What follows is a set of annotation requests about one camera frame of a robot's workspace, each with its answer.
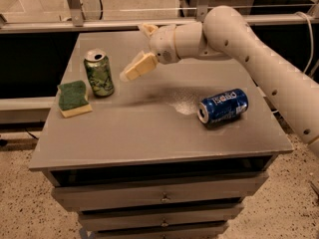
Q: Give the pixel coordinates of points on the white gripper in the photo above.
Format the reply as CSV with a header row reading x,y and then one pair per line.
x,y
162,45

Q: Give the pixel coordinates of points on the green soda can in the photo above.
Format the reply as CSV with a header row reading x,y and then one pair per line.
x,y
98,71

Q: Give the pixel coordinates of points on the green and yellow sponge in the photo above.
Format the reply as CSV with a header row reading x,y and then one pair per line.
x,y
73,99

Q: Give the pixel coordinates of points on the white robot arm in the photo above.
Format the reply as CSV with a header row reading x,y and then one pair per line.
x,y
225,32

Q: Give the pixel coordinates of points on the blue Pepsi can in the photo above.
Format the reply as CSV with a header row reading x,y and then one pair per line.
x,y
225,106

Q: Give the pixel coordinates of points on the grey drawer cabinet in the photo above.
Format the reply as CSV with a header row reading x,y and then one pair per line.
x,y
148,129

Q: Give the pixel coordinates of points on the top grey drawer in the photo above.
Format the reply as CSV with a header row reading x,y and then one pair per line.
x,y
156,192

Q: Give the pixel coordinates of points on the grey drawer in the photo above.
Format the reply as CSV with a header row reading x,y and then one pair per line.
x,y
156,192
163,216
181,231

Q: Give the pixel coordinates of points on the middle grey drawer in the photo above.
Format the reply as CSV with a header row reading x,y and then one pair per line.
x,y
163,216

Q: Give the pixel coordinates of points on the bottom grey drawer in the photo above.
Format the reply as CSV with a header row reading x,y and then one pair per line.
x,y
181,231

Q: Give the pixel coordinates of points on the metal railing frame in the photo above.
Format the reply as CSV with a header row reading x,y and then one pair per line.
x,y
24,16

